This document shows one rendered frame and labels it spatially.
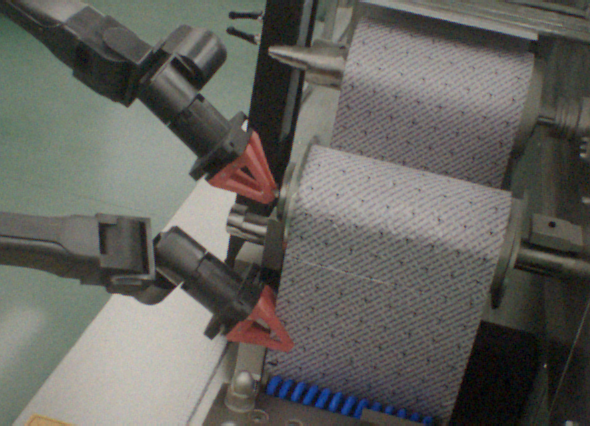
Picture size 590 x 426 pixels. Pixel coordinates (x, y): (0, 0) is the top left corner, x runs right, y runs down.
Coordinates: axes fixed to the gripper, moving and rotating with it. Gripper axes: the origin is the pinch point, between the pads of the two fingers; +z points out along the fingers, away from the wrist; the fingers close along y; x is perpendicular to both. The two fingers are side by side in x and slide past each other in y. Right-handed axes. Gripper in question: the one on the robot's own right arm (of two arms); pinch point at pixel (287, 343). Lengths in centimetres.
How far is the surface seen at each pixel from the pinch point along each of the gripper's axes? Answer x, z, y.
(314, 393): -1.3, 6.1, 2.8
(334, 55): 21.8, -16.8, -29.1
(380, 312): 11.7, 5.1, 0.3
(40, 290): -142, -32, -149
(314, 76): 17.9, -17.0, -28.4
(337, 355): 3.3, 5.4, 0.3
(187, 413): -21.6, -1.7, -4.0
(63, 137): -163, -68, -261
